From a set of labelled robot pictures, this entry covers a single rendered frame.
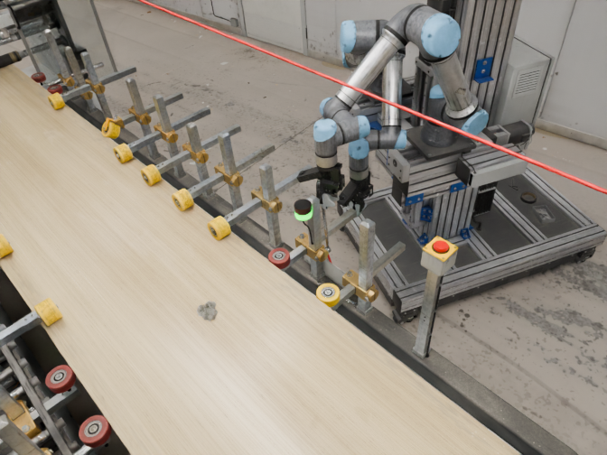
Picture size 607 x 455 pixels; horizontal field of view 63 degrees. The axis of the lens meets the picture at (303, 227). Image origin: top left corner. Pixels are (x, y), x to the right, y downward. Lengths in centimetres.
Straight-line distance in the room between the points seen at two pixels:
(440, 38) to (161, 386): 134
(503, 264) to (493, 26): 123
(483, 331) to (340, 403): 145
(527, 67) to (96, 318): 196
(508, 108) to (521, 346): 119
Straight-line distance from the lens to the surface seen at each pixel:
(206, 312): 167
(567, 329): 293
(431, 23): 164
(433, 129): 208
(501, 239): 296
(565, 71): 412
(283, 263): 178
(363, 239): 159
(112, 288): 188
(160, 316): 173
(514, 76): 236
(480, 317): 283
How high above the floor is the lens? 221
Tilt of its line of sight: 43 degrees down
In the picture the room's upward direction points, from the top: 5 degrees counter-clockwise
